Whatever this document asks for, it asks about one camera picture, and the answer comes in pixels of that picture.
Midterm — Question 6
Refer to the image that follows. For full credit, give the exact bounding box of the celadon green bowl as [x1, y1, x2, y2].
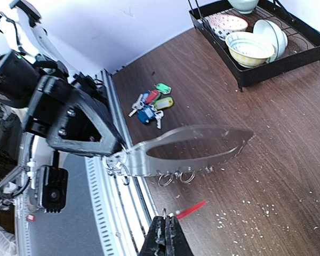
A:
[228, 0, 259, 14]

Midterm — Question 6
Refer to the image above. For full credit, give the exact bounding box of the red patterned bowl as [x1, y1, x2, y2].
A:
[206, 14, 249, 41]

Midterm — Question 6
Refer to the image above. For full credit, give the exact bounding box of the silver keys bunch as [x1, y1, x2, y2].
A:
[128, 90, 164, 129]

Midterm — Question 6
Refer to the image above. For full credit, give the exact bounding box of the red key tag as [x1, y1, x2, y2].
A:
[168, 200, 207, 220]

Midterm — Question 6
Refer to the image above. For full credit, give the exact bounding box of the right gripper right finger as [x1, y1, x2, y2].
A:
[165, 216, 194, 256]

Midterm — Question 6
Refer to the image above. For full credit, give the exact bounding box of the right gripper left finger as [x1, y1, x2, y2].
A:
[139, 216, 165, 256]

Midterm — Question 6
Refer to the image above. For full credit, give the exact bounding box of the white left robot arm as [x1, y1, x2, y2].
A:
[0, 1, 125, 157]

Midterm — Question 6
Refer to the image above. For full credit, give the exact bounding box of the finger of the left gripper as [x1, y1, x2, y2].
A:
[46, 101, 123, 157]
[69, 89, 125, 155]

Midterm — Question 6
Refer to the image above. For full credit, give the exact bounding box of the green key tag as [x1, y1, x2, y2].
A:
[155, 83, 172, 95]

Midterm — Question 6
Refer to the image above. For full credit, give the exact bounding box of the black wire dish rack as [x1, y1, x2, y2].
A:
[189, 1, 320, 90]

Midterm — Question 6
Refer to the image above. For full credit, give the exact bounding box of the blue key tag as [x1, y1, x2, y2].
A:
[137, 105, 156, 124]

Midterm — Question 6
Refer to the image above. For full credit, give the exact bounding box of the yellow blue patterned bowl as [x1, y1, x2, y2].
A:
[225, 31, 275, 68]

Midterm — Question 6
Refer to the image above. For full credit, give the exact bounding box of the light blue bowl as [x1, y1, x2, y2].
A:
[253, 20, 288, 63]

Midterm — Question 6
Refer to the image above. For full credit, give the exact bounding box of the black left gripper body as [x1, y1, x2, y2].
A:
[22, 75, 111, 141]

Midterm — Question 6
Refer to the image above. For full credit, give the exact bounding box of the yellow key tag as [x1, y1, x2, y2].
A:
[154, 97, 174, 110]

